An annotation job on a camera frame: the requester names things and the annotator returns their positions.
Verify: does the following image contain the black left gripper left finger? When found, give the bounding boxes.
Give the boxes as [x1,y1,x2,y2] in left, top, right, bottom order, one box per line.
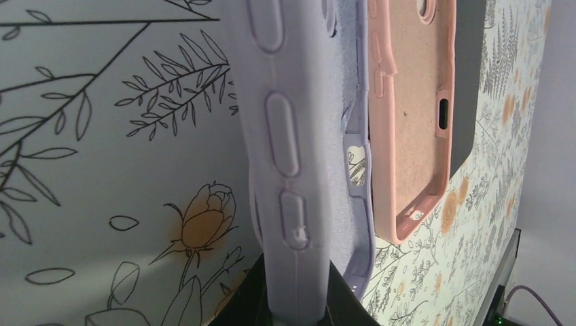
[209,255,274,326]

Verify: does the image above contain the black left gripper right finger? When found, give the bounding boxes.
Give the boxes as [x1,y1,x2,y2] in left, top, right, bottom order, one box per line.
[323,264,379,326]

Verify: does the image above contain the lavender phone case with ring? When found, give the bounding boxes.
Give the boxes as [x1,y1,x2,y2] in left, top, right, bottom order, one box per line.
[219,1,375,325]

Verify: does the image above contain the pink phone case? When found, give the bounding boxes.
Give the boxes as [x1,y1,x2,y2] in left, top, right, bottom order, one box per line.
[367,0,456,244]

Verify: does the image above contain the black smartphone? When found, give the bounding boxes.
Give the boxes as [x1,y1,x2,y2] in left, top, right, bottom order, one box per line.
[450,0,486,177]

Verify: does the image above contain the floral patterned table mat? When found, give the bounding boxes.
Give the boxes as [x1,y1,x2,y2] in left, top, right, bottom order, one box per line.
[1,1,552,325]

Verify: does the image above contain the aluminium rail base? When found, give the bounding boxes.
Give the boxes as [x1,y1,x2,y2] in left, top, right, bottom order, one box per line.
[473,228,522,326]

